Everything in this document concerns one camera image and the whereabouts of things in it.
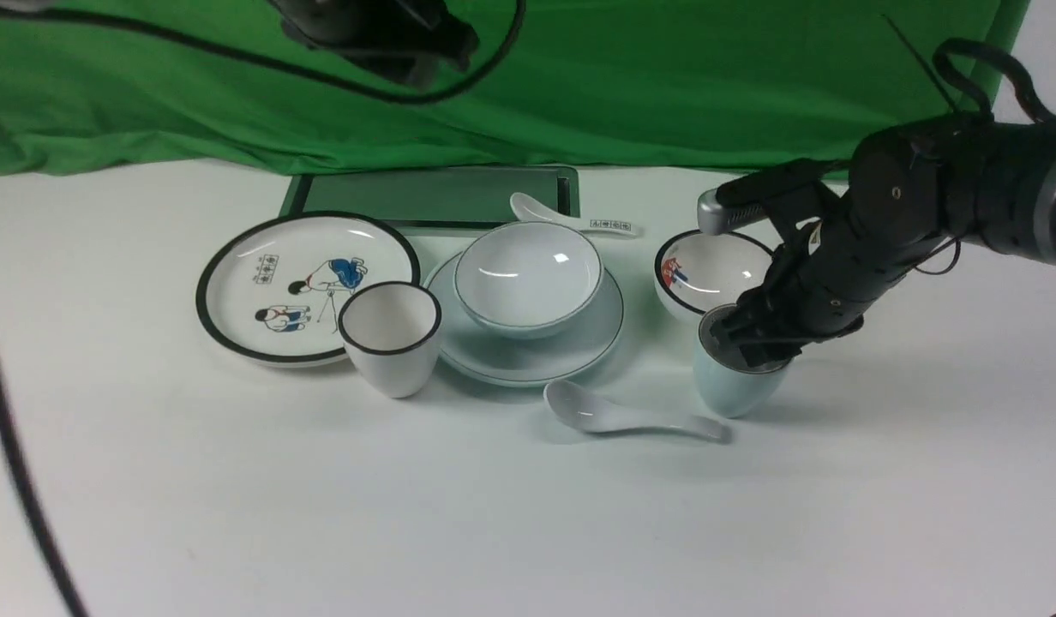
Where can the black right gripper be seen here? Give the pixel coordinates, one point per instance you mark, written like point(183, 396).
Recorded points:
point(839, 255)

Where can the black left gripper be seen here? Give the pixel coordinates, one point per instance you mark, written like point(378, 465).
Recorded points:
point(403, 42)

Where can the pale blue cup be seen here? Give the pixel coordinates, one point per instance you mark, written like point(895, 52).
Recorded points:
point(729, 383)

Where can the pale blue bowl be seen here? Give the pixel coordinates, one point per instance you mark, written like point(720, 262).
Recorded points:
point(528, 280)

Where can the plain white ceramic spoon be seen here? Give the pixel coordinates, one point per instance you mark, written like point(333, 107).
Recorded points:
point(586, 412)

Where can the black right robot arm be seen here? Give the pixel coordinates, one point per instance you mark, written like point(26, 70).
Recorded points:
point(959, 178)

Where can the small illustrated black-rimmed bowl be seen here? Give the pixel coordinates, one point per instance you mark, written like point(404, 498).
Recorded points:
point(695, 272)

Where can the dark green rectangular tray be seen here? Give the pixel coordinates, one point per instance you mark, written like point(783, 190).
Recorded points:
point(450, 200)

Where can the green backdrop cloth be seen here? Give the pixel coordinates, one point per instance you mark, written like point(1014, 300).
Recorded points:
point(701, 84)

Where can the pale blue plate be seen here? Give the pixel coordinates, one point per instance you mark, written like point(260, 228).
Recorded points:
point(473, 351)

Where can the white cup with black rim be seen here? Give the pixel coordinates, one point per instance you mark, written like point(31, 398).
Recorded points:
point(392, 334)

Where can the illustrated plate with black rim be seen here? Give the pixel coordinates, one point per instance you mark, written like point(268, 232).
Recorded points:
point(272, 294)

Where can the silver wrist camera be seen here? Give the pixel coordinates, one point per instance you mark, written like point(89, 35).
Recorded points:
point(785, 194)

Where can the white spoon with printed handle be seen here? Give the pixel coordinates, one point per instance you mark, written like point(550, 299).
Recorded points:
point(528, 209)

